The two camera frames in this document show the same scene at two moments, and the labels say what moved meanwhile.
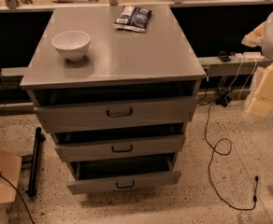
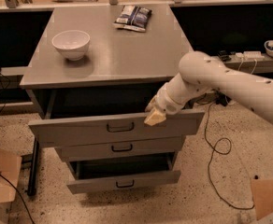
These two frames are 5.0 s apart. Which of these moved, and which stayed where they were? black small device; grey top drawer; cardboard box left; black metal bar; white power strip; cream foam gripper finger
Moved: grey top drawer; cream foam gripper finger
Stayed: black metal bar; white power strip; black small device; cardboard box left
